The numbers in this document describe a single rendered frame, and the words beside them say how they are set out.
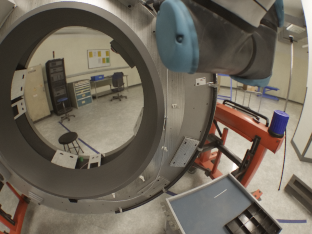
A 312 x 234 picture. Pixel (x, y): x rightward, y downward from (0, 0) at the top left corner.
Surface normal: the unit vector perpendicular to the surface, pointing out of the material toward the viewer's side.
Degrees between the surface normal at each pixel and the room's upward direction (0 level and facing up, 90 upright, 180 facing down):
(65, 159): 27
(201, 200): 0
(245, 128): 90
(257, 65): 121
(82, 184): 3
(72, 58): 90
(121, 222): 0
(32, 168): 50
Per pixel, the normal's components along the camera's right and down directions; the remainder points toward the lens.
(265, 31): -0.32, 0.49
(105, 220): -0.03, -0.92
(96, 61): 0.84, 0.19
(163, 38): -0.97, 0.18
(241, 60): 0.29, 0.76
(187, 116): 0.31, 0.37
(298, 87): -0.54, 0.35
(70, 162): 0.39, -0.90
